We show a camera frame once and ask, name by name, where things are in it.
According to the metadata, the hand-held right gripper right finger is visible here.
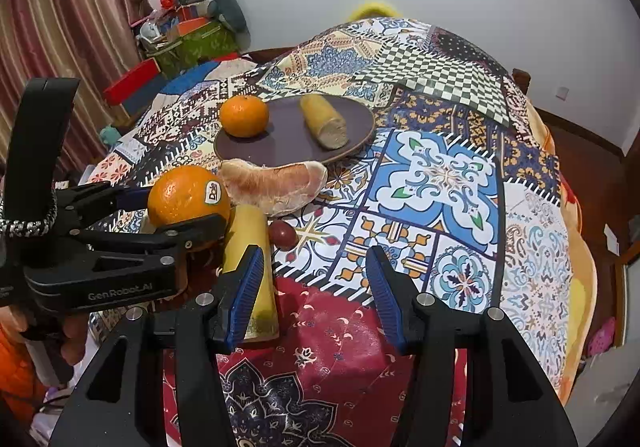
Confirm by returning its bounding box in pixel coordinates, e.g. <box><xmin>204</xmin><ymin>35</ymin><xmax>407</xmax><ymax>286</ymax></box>
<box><xmin>365</xmin><ymin>244</ymin><xmax>583</xmax><ymax>447</ymax></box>

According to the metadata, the person's left hand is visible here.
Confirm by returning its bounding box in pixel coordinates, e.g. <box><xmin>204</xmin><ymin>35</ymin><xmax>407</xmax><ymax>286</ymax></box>
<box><xmin>59</xmin><ymin>313</ymin><xmax>93</xmax><ymax>368</ymax></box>

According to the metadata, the orange box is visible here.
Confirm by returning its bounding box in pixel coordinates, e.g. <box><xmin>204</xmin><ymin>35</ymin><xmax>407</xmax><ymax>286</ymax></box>
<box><xmin>176</xmin><ymin>18</ymin><xmax>209</xmax><ymax>36</ymax></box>

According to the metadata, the yellow banana piece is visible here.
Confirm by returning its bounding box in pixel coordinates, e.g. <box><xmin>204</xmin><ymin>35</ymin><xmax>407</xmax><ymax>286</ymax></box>
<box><xmin>222</xmin><ymin>204</ymin><xmax>281</xmax><ymax>342</ymax></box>

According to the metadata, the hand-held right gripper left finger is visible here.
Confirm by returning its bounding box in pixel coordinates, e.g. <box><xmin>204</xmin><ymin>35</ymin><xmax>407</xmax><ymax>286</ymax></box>
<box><xmin>50</xmin><ymin>246</ymin><xmax>281</xmax><ymax>447</ymax></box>

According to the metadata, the small mandarin orange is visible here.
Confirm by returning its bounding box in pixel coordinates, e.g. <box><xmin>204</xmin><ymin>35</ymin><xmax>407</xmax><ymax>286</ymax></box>
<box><xmin>220</xmin><ymin>95</ymin><xmax>270</xmax><ymax>138</ymax></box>

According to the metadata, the striped curtain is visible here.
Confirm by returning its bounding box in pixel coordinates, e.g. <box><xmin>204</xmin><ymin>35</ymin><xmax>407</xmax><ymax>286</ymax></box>
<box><xmin>0</xmin><ymin>0</ymin><xmax>153</xmax><ymax>183</ymax></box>

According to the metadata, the peeled pomelo segment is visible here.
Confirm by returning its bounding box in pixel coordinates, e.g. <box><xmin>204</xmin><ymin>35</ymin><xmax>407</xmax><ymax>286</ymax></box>
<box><xmin>220</xmin><ymin>158</ymin><xmax>329</xmax><ymax>218</ymax></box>

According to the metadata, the pink item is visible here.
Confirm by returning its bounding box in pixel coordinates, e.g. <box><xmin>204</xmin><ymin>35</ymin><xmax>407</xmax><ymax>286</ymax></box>
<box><xmin>586</xmin><ymin>316</ymin><xmax>617</xmax><ymax>359</ymax></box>

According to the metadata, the red box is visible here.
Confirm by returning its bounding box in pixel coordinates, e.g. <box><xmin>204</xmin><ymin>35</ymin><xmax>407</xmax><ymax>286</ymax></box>
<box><xmin>103</xmin><ymin>60</ymin><xmax>164</xmax><ymax>106</ymax></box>

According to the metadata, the orange blanket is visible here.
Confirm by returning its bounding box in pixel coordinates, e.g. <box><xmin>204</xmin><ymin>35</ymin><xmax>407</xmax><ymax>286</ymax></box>
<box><xmin>542</xmin><ymin>107</ymin><xmax>599</xmax><ymax>405</ymax></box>

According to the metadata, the patchwork printed tablecloth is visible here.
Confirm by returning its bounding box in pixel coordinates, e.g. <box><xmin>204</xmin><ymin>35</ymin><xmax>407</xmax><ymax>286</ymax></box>
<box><xmin>87</xmin><ymin>17</ymin><xmax>576</xmax><ymax>447</ymax></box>

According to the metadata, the dark round plate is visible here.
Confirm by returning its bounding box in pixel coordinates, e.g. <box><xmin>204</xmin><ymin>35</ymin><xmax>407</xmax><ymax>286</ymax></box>
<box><xmin>213</xmin><ymin>94</ymin><xmax>377</xmax><ymax>168</ymax></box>

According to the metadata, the white toy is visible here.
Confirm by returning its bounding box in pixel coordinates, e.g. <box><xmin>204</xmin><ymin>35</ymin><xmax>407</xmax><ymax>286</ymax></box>
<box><xmin>138</xmin><ymin>22</ymin><xmax>162</xmax><ymax>47</ymax></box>

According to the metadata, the white paper sheet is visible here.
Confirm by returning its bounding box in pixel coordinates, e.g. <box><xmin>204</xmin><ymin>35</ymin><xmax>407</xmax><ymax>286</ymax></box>
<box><xmin>602</xmin><ymin>224</ymin><xmax>621</xmax><ymax>256</ymax></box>

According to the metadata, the braided black-white wrist strap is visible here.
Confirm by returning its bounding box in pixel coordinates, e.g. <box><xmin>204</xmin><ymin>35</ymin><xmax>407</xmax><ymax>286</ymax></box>
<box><xmin>0</xmin><ymin>187</ymin><xmax>58</xmax><ymax>239</ymax></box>

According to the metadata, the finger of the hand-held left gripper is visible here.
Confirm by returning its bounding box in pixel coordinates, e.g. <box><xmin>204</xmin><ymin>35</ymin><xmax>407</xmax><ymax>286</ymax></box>
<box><xmin>75</xmin><ymin>213</ymin><xmax>229</xmax><ymax>257</ymax></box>
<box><xmin>52</xmin><ymin>181</ymin><xmax>157</xmax><ymax>229</ymax></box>

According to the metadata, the small dark red fruit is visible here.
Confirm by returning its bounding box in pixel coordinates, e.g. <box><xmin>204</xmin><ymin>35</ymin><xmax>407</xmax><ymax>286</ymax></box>
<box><xmin>268</xmin><ymin>221</ymin><xmax>300</xmax><ymax>251</ymax></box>

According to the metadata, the brownish peeled banana piece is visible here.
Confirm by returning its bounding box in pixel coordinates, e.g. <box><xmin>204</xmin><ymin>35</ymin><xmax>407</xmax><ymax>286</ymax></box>
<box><xmin>299</xmin><ymin>94</ymin><xmax>349</xmax><ymax>151</ymax></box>

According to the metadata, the large orange with sticker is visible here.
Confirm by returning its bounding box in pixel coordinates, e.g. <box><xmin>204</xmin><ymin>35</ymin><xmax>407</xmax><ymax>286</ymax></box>
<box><xmin>147</xmin><ymin>166</ymin><xmax>232</xmax><ymax>231</ymax></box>

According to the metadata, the green patterned box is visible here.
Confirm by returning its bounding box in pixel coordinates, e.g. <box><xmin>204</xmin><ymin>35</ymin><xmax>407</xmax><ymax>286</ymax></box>
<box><xmin>145</xmin><ymin>24</ymin><xmax>239</xmax><ymax>79</ymax></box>

